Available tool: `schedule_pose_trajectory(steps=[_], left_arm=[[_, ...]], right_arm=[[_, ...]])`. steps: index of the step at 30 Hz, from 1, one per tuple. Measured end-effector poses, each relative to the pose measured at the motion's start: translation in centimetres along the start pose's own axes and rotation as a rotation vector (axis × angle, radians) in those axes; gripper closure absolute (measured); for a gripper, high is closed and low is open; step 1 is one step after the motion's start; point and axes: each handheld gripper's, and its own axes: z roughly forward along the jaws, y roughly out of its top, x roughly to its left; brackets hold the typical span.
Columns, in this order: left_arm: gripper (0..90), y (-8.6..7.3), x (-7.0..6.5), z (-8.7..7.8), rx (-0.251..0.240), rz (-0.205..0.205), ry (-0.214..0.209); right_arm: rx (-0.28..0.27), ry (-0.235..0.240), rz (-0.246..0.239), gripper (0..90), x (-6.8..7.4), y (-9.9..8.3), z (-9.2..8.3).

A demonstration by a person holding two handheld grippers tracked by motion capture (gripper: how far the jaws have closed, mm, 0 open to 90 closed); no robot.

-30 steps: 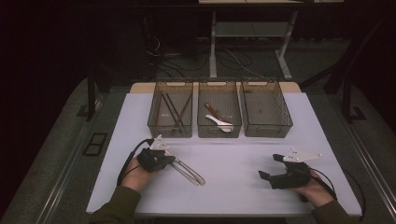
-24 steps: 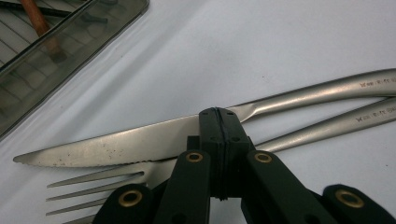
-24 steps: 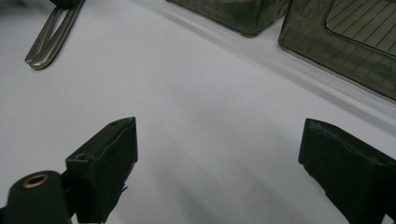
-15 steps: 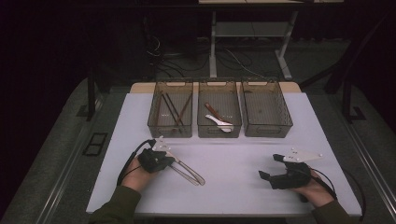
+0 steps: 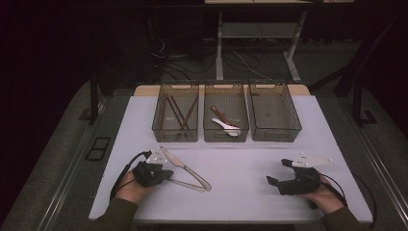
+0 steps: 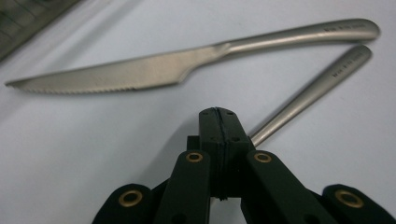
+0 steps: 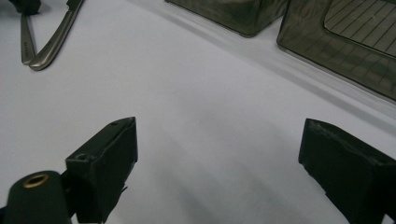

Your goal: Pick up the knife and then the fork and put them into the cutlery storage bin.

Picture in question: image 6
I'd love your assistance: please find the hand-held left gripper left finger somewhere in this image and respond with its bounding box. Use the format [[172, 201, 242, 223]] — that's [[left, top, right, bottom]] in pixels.
[[187, 106, 224, 199]]

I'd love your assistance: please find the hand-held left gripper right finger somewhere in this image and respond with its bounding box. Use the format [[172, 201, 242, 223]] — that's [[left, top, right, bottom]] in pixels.
[[217, 106, 255, 200]]

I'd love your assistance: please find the metal table knife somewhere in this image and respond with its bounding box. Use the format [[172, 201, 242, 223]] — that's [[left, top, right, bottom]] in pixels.
[[4, 17, 382, 95]]

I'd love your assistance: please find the metal fork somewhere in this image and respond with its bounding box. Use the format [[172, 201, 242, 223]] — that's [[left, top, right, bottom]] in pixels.
[[249, 44, 374, 147]]

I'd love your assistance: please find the grey mesh basket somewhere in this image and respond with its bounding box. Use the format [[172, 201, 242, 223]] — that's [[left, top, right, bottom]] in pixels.
[[0, 0, 80, 62]]

